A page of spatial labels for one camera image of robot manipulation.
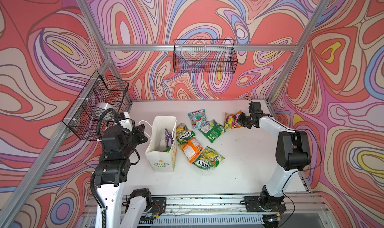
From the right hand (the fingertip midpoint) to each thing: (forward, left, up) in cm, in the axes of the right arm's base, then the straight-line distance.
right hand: (238, 122), depth 98 cm
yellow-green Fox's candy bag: (-7, +37, -1) cm, 37 cm away
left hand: (-19, +51, +27) cm, 61 cm away
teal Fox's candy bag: (+7, +26, -3) cm, 27 cm away
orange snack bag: (-17, +31, -2) cm, 36 cm away
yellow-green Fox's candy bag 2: (-24, +21, -2) cm, 32 cm away
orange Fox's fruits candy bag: (+2, +5, 0) cm, 5 cm away
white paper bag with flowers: (-28, +44, +19) cm, 56 cm away
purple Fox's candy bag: (-13, +44, +5) cm, 46 cm away
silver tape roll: (-6, +73, +27) cm, 78 cm away
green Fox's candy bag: (-4, +17, -4) cm, 17 cm away
